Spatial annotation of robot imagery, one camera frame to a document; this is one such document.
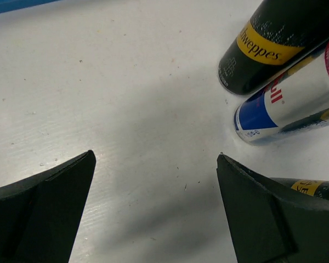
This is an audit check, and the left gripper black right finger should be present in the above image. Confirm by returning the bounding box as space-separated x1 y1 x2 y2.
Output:
217 154 329 262

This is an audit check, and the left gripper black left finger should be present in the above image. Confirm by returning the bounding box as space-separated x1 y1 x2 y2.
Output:
0 150 96 262

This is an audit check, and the dark gold beverage can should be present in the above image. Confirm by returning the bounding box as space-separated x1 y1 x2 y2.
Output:
271 178 329 200

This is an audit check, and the silver can red logo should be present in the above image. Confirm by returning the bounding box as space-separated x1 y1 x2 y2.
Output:
233 40 329 145

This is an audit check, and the rear dark beverage can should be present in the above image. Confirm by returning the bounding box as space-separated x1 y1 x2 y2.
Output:
218 1 329 95

